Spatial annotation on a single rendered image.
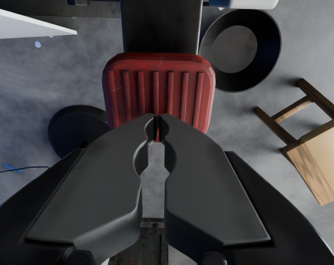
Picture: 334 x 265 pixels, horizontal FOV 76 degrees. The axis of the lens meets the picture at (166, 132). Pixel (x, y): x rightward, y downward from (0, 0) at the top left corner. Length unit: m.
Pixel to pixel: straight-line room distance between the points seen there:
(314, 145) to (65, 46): 0.96
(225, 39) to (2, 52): 0.88
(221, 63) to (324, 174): 0.55
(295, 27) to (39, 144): 1.24
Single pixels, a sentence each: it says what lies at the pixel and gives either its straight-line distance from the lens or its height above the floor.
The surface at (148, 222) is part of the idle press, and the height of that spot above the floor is 0.03.
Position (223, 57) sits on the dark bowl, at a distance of 0.93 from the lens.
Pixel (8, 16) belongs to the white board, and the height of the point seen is 0.36.
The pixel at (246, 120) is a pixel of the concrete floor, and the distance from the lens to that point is 1.07.
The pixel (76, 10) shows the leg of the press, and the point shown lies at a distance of 0.91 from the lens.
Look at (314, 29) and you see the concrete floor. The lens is 1.05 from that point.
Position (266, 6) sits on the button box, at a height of 0.62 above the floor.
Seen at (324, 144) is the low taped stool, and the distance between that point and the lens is 0.84.
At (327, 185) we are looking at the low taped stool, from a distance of 0.99.
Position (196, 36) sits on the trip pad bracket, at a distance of 0.18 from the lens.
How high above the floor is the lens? 0.88
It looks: 59 degrees down
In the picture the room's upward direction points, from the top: 180 degrees clockwise
